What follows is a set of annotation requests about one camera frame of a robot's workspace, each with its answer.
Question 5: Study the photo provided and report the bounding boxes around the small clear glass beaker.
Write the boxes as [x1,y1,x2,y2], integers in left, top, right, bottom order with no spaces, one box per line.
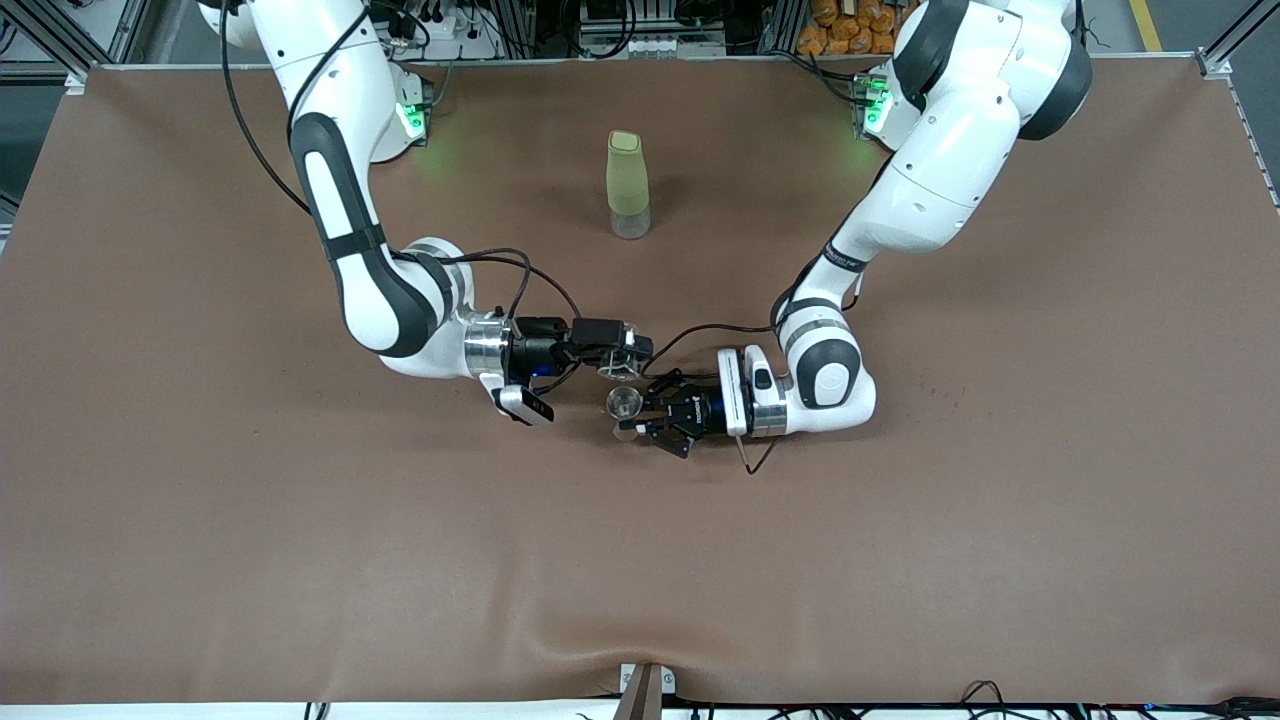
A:
[597,325,653,384]

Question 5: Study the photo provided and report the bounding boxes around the steel double-ended jigger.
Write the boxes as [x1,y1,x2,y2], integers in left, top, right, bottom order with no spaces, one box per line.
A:
[606,388,647,442]

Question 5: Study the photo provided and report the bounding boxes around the green sleeved shaker bottle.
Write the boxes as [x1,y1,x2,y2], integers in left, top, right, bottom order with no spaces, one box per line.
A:
[606,130,652,241]

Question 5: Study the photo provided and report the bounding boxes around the brown table cover mat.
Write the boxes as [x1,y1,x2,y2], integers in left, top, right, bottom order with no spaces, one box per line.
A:
[0,55,1280,707]

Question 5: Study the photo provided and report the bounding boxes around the long white power strip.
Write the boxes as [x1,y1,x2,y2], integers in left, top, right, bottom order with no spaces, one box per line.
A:
[588,34,728,61]

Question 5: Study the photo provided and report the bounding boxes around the white power strip with plugs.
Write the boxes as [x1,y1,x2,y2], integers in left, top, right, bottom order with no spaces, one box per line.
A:
[385,5,483,49]

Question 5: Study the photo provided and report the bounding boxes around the orange snack bags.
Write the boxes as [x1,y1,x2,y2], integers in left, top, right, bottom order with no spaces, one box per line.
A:
[797,0,926,57]

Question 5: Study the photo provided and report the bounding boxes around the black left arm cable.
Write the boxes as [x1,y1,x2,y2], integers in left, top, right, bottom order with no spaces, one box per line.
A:
[640,285,866,477]

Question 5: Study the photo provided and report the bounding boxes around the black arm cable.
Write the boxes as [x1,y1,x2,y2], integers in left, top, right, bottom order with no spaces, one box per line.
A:
[640,285,866,477]
[220,0,583,393]

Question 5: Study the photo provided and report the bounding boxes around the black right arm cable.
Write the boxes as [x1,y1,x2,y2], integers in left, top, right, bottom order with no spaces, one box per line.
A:
[220,0,583,393]

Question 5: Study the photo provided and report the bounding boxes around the aluminium frame profile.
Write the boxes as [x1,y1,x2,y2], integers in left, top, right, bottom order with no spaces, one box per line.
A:
[0,0,151,83]
[1195,0,1280,83]

